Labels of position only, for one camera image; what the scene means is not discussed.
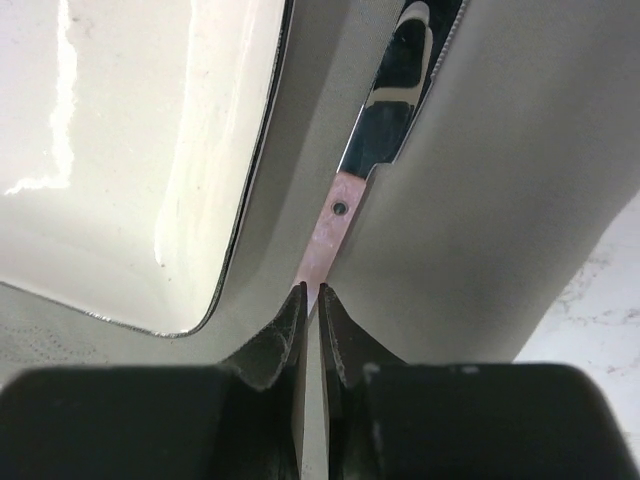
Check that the white rectangular plate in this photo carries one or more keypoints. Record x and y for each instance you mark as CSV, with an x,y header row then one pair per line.
x,y
129,135

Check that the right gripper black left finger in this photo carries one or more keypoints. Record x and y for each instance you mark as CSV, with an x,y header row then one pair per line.
x,y
229,420

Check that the grey placemat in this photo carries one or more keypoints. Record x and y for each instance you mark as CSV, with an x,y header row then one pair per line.
x,y
524,151

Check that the knife pink handle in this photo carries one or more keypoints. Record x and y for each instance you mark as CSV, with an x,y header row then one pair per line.
x,y
380,125

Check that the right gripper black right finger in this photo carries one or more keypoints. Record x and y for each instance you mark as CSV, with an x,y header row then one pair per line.
x,y
389,419

